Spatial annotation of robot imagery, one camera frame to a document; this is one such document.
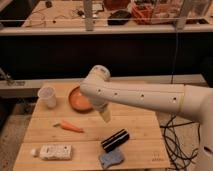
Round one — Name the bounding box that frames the cream cylindrical pusher tip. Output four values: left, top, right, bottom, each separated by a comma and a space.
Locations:
100, 109, 110, 123

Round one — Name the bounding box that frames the orange chili pepper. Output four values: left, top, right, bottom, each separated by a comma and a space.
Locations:
54, 121, 84, 133

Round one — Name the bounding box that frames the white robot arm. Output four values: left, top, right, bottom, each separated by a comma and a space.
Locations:
80, 65, 213, 171

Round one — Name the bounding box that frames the black striped eraser block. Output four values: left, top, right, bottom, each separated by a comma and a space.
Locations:
101, 129, 130, 153

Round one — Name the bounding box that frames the orange wooden bowl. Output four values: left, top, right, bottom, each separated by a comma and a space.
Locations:
68, 86, 92, 113

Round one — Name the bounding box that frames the blue sponge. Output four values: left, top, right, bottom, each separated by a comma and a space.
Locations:
99, 148, 124, 170

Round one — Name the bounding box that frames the translucent plastic cup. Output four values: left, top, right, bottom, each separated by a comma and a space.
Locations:
37, 86, 57, 108

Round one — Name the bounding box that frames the white plastic bottle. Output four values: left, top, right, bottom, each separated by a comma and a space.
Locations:
30, 144, 72, 161

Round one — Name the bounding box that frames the black bag on bench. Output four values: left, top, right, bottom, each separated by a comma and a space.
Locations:
107, 10, 131, 26

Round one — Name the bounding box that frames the orange plastic crate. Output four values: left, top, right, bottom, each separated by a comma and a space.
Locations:
132, 5, 152, 25

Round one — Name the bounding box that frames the black power cable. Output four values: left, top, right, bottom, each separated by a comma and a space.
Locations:
159, 114, 201, 171

